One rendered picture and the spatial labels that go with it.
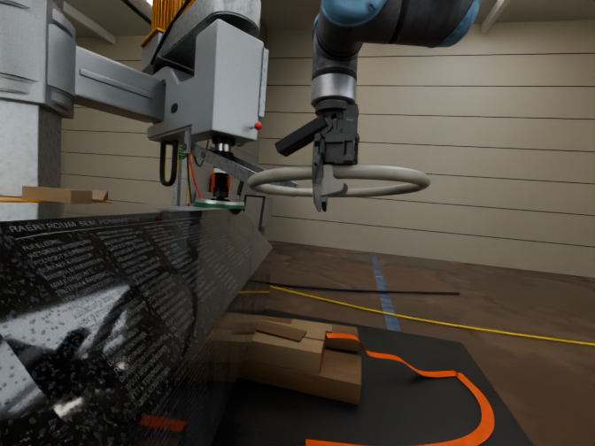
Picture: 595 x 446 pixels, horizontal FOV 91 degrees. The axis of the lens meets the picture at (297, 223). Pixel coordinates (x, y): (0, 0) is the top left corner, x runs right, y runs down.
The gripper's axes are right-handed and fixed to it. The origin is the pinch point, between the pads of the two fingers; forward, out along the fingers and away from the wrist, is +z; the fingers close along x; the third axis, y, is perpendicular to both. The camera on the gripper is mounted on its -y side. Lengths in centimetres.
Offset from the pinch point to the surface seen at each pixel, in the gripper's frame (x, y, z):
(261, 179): 3.0, -14.4, -5.7
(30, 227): -30.4, -35.5, 4.8
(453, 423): 68, 44, 86
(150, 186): 454, -473, -34
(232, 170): 41, -43, -13
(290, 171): -0.8, -6.1, -7.0
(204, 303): -6.1, -23.1, 21.9
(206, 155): 51, -62, -21
